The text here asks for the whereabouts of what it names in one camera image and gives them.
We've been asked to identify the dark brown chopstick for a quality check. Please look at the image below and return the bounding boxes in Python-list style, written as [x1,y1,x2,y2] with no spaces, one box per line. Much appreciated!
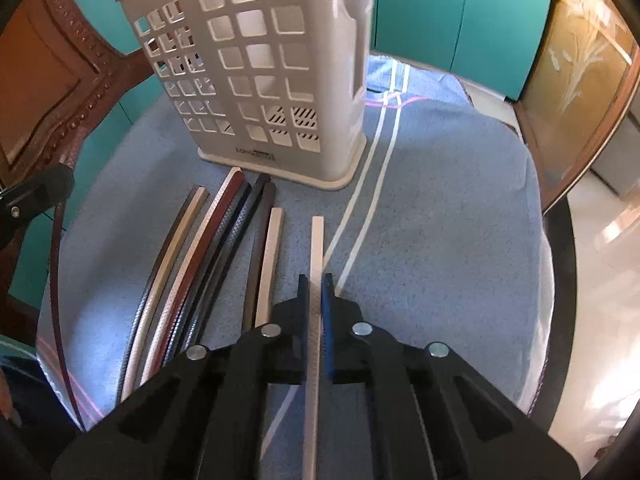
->
[115,187,201,406]
[241,182,277,333]

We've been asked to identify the red-brown chopstick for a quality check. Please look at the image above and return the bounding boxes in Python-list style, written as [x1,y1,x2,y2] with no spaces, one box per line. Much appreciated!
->
[139,166,244,386]

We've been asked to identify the black chopstick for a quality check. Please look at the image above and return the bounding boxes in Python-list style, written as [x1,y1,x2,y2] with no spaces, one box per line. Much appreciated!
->
[165,182,252,361]
[185,174,272,348]

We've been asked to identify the dark red chopstick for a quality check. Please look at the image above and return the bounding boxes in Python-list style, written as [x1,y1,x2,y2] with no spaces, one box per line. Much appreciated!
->
[48,200,86,433]

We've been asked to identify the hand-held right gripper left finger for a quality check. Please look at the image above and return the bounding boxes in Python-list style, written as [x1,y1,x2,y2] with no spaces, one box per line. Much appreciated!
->
[50,274,310,480]

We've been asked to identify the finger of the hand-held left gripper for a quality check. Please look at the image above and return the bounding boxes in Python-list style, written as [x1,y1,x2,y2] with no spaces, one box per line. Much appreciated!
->
[0,162,76,248]

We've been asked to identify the carved wooden chair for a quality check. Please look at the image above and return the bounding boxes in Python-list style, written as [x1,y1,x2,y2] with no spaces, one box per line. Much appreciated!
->
[0,0,168,341]

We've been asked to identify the white plastic utensil basket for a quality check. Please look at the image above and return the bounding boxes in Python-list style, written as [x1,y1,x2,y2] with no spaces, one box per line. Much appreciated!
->
[115,0,373,192]

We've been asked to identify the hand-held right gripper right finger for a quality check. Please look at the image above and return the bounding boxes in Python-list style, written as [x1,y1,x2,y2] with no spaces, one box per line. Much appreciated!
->
[321,272,581,480]

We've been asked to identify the etched glass door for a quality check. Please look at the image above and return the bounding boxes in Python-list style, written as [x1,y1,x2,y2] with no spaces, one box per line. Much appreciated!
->
[515,0,640,211]

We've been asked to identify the blue towel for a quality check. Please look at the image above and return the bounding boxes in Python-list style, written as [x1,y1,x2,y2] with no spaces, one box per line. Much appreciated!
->
[37,52,553,480]

